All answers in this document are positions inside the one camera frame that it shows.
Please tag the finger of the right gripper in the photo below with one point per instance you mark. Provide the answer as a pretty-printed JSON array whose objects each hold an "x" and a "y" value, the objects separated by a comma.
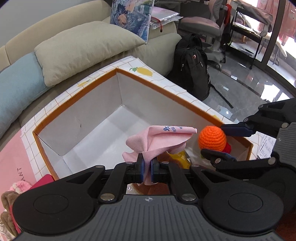
[
  {"x": 225, "y": 162},
  {"x": 268, "y": 120}
]

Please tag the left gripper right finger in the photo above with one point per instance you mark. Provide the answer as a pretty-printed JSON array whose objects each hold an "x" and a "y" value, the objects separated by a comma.
[{"x": 175, "y": 177}]

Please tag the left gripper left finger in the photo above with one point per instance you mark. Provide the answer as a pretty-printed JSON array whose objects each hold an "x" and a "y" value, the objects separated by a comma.
[{"x": 119, "y": 177}]

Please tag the orange crochet ball toy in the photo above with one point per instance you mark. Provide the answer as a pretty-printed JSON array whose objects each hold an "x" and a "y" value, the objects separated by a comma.
[{"x": 213, "y": 138}]

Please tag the pink cloth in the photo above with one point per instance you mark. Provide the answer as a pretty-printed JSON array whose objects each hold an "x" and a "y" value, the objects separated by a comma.
[{"x": 154, "y": 141}]

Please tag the pink white crochet hat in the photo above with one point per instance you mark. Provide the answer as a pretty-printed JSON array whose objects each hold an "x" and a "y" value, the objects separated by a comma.
[{"x": 20, "y": 187}]

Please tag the brown plush toy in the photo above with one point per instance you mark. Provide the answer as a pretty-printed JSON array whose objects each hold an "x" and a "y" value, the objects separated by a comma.
[{"x": 7, "y": 199}]

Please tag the yellow plastic item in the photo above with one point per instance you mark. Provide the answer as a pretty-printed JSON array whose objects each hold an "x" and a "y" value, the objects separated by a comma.
[{"x": 181, "y": 158}]

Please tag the orange rimmed white box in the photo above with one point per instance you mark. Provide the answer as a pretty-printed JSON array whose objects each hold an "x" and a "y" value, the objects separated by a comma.
[{"x": 92, "y": 126}]

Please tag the black backpack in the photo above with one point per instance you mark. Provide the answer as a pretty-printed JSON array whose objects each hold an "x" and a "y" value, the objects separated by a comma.
[{"x": 190, "y": 68}]

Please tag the metal rack with clothes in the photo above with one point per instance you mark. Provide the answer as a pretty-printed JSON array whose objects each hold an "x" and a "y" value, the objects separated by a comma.
[{"x": 283, "y": 53}]

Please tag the pink desk chair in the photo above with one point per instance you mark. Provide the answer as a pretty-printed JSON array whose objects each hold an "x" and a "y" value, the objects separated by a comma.
[{"x": 210, "y": 29}]

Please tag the pink checkered tablecloth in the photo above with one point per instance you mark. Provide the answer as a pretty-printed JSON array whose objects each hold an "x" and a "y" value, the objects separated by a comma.
[{"x": 21, "y": 158}]

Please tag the beige sofa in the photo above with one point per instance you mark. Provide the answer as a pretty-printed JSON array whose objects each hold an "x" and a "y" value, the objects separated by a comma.
[{"x": 157, "y": 52}]

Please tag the beige cushion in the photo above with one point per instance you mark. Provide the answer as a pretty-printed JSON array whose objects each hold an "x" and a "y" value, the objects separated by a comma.
[{"x": 81, "y": 47}]

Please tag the light blue cushion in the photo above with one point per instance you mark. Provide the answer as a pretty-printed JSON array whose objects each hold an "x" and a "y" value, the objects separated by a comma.
[{"x": 21, "y": 84}]

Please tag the plastic document folders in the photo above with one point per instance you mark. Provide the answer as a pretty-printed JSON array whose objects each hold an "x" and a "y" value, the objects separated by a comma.
[{"x": 162, "y": 16}]

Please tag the anime print cushion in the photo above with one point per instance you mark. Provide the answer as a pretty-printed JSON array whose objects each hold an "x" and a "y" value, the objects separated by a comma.
[{"x": 132, "y": 15}]

